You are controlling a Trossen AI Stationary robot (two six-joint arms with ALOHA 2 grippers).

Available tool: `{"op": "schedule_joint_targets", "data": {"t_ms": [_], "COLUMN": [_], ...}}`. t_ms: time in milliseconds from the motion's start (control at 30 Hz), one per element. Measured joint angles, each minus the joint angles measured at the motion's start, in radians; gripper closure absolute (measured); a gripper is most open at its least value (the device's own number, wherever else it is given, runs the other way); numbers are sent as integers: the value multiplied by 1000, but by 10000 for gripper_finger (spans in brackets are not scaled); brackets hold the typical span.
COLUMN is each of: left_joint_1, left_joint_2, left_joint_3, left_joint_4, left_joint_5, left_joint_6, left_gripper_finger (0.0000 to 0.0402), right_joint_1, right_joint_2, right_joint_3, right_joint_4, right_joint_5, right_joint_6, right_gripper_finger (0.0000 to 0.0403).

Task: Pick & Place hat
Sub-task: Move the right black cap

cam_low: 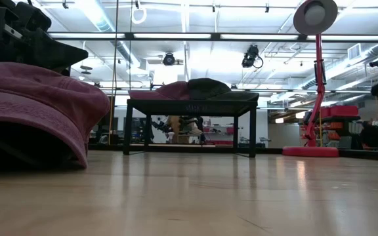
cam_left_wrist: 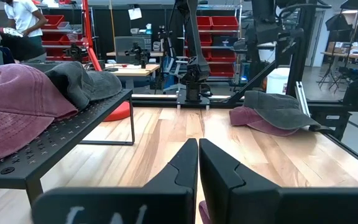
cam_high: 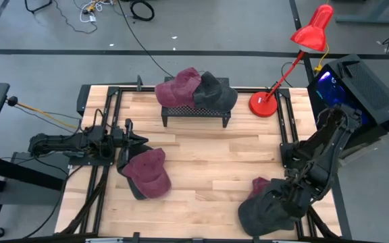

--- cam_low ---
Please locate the round black overhead camera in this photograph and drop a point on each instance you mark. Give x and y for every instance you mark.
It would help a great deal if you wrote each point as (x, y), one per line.
(168, 59)

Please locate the silver ventilation duct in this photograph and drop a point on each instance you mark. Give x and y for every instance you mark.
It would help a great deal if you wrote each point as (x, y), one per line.
(372, 50)
(102, 23)

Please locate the pink baseball cap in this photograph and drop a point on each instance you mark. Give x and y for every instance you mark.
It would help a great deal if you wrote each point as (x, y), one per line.
(172, 91)

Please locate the maroon baseball cap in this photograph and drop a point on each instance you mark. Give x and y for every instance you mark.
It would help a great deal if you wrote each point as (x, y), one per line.
(44, 98)

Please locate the red storage bin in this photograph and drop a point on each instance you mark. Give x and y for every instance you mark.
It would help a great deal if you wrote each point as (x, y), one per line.
(340, 110)

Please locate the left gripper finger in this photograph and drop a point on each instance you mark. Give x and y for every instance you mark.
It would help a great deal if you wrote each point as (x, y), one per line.
(61, 54)

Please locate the red desk lamp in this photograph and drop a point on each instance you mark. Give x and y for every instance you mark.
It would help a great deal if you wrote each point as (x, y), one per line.
(310, 151)

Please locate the black aluminium table frame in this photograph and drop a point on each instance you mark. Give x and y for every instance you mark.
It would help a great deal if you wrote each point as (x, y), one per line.
(271, 150)

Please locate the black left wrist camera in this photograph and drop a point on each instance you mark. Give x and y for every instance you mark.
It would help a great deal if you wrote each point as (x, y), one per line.
(33, 18)

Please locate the black perforated metal stand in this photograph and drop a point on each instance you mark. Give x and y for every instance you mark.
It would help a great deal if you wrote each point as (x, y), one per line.
(192, 106)

